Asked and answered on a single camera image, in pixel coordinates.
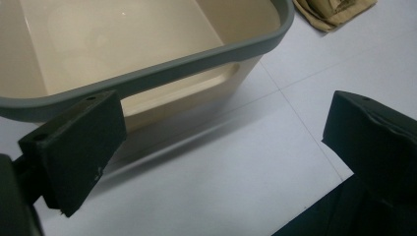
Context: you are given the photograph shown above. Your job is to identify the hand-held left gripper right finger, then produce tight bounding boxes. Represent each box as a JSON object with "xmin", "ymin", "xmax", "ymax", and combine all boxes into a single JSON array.
[{"xmin": 322, "ymin": 90, "xmax": 417, "ymax": 206}]

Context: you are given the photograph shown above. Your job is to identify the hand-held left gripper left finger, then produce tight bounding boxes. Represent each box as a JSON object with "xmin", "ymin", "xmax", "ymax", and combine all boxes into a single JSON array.
[{"xmin": 13, "ymin": 90, "xmax": 128, "ymax": 218}]

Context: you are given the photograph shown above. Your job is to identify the beige basket with grey rim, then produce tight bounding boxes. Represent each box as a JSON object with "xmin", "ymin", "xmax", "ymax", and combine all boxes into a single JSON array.
[{"xmin": 0, "ymin": 0, "xmax": 295, "ymax": 134}]

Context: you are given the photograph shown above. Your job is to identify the khaki pants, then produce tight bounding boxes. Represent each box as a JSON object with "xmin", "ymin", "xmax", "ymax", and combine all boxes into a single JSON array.
[{"xmin": 292, "ymin": 0, "xmax": 378, "ymax": 33}]

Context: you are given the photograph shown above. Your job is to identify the white table board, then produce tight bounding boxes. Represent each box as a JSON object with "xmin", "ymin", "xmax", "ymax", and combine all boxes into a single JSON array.
[{"xmin": 0, "ymin": 0, "xmax": 417, "ymax": 236}]

